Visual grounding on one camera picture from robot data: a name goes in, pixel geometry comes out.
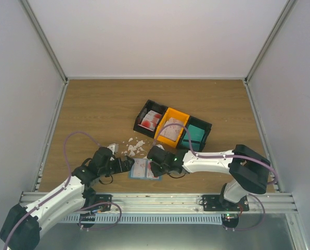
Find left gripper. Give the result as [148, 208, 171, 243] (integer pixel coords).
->
[99, 155, 134, 177]

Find white floral credit card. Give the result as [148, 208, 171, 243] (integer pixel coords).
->
[131, 158, 147, 178]

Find red dotted credit card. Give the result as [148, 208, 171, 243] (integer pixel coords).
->
[146, 161, 159, 180]

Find blue leather card holder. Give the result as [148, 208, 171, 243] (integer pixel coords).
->
[129, 158, 162, 181]

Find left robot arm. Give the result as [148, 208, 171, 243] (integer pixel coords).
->
[0, 147, 135, 249]

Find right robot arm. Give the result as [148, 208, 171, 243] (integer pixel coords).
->
[147, 144, 270, 211]

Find red and white card stack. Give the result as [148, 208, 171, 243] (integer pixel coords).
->
[139, 110, 162, 131]

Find teal card stack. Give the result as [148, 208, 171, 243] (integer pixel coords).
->
[180, 124, 204, 152]

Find black bin with red cards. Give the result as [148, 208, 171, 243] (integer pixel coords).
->
[133, 100, 168, 138]

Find black bin with teal cards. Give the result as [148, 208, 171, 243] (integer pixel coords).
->
[176, 116, 212, 152]

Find yellow bin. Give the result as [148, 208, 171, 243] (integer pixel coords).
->
[154, 107, 190, 148]

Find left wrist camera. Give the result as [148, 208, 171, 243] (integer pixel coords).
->
[107, 143, 119, 154]

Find white perforated cable duct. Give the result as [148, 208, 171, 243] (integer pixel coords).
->
[58, 214, 223, 225]

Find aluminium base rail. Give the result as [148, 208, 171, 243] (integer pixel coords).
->
[17, 192, 299, 215]

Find left aluminium frame post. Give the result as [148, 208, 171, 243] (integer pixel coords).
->
[19, 0, 68, 85]

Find aluminium frame post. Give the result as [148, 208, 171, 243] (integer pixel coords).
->
[244, 0, 297, 85]
[19, 0, 68, 85]

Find right aluminium frame post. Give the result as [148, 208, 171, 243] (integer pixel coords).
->
[244, 0, 297, 85]

